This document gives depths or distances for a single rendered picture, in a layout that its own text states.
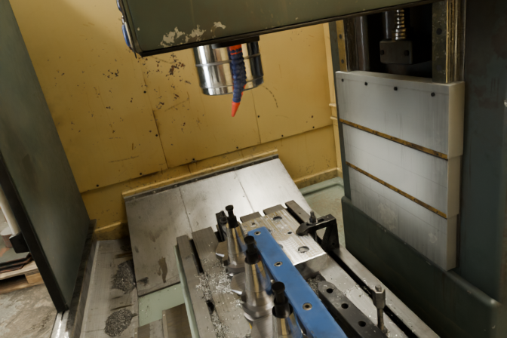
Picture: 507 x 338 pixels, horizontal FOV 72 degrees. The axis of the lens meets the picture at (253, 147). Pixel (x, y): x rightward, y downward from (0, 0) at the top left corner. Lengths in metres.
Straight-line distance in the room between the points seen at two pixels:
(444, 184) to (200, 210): 1.22
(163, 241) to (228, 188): 0.44
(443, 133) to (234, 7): 0.60
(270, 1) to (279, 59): 1.45
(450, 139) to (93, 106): 1.52
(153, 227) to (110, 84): 0.73
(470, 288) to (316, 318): 0.67
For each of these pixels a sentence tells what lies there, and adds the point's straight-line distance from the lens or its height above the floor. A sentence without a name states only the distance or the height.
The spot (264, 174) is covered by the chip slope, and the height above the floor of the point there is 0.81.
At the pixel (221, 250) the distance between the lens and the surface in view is 0.71.
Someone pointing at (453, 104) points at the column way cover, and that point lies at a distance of 0.92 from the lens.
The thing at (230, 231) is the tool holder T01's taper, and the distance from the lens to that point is 0.62.
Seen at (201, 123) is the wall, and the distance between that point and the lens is 1.92.
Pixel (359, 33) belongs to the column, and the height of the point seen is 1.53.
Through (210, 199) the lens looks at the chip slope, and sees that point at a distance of 1.90.
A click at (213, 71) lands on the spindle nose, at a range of 0.80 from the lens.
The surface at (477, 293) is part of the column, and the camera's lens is 1.13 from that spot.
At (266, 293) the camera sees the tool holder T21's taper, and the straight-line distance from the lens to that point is 0.56.
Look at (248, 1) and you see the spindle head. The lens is 0.55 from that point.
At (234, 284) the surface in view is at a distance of 0.63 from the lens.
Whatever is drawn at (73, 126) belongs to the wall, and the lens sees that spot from 1.91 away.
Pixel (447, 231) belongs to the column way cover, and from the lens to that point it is 1.07.
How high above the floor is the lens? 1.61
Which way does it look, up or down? 19 degrees down
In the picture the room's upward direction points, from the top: 10 degrees counter-clockwise
